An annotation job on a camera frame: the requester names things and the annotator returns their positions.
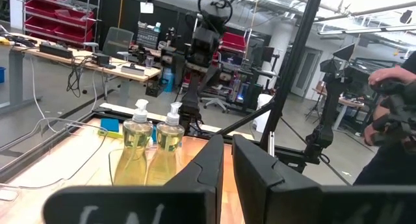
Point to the white waste bin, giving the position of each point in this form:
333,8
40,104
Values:
262,112

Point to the ceiling light strip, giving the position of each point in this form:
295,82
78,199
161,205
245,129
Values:
367,30

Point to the orange silicone mat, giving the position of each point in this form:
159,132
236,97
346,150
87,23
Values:
228,185

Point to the blue crate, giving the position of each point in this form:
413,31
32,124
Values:
1,74

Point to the white paper sign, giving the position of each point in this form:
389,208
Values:
147,7

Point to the clear plastic bin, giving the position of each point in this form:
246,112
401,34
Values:
186,156
48,159

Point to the grey mesh office chair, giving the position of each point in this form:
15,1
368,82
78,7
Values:
117,42

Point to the black studio light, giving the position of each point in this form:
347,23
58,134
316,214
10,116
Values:
345,52

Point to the red bin shelf rack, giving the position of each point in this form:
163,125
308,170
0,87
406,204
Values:
58,17

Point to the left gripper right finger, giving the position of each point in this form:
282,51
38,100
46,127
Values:
260,185

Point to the black box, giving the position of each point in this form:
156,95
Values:
103,59

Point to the black power strip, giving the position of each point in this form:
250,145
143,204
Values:
55,50

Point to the grey power strip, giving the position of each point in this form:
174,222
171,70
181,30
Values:
132,69

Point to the grey door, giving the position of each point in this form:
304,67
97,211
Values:
305,73

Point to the white office chair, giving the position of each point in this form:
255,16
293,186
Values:
214,102

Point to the black drawer organizer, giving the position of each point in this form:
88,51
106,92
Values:
148,37

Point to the black aluminium table frame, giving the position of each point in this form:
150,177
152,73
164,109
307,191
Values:
292,65

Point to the grey desk leg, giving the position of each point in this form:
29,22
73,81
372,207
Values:
16,78

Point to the person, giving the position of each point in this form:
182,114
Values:
390,165

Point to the wooden workbench top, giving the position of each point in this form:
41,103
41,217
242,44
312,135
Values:
148,74

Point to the blue water jug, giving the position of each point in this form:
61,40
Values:
168,81

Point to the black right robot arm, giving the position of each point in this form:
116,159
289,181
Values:
190,97

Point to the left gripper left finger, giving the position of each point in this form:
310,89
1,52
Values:
195,191

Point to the clear yellow soap pump bottle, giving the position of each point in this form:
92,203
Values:
167,159
135,159

